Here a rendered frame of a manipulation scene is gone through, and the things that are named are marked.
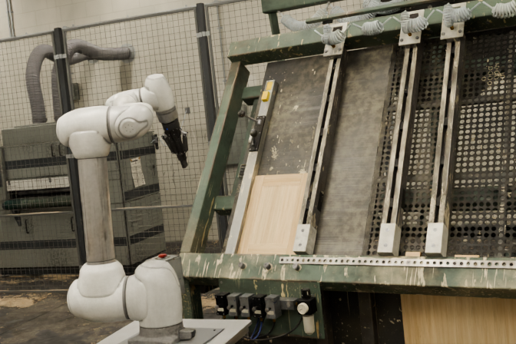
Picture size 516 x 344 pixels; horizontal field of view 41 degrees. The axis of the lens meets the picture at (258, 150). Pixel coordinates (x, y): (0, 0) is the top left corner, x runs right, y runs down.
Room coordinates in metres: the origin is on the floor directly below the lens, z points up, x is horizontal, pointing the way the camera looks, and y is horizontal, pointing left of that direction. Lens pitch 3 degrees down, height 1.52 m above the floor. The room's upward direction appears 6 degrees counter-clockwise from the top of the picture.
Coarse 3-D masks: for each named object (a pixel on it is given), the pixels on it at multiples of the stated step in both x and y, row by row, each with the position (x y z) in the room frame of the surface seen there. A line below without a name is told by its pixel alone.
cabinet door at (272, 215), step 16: (256, 176) 3.32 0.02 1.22; (272, 176) 3.28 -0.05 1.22; (288, 176) 3.23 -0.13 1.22; (304, 176) 3.18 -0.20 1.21; (256, 192) 3.27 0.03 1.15; (272, 192) 3.23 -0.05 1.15; (288, 192) 3.18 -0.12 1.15; (256, 208) 3.22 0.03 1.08; (272, 208) 3.18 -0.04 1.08; (288, 208) 3.13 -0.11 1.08; (256, 224) 3.17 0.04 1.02; (272, 224) 3.13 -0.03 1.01; (288, 224) 3.09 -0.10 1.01; (240, 240) 3.16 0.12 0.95; (256, 240) 3.12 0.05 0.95; (272, 240) 3.08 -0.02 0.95; (288, 240) 3.04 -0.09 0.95
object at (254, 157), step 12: (276, 84) 3.59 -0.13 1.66; (264, 108) 3.51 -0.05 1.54; (264, 132) 3.44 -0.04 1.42; (252, 156) 3.38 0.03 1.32; (252, 168) 3.33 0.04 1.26; (252, 180) 3.31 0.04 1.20; (240, 192) 3.29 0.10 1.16; (240, 204) 3.25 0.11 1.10; (240, 216) 3.21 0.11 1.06; (240, 228) 3.18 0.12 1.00; (228, 240) 3.17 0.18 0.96; (228, 252) 3.14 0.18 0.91
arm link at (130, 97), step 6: (132, 90) 3.01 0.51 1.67; (138, 90) 3.00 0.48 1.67; (114, 96) 2.99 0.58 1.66; (120, 96) 2.96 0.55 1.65; (126, 96) 2.95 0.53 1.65; (132, 96) 2.97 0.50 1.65; (138, 96) 2.98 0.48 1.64; (108, 102) 3.00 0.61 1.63; (114, 102) 2.96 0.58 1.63; (120, 102) 2.91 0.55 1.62; (126, 102) 2.92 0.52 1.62; (132, 102) 2.95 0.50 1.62; (138, 102) 2.98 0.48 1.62; (150, 108) 2.61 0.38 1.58
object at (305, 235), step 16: (336, 48) 3.39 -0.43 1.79; (336, 64) 3.38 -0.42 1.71; (336, 80) 3.33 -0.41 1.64; (336, 96) 3.31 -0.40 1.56; (320, 112) 3.27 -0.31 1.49; (336, 112) 3.29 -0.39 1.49; (320, 128) 3.22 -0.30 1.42; (320, 144) 3.20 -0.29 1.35; (320, 160) 3.12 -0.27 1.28; (320, 176) 3.09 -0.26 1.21; (304, 192) 3.07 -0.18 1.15; (320, 192) 3.07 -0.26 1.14; (304, 208) 3.02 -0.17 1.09; (320, 208) 3.06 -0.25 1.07; (304, 224) 2.98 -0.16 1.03; (304, 240) 2.93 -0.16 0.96
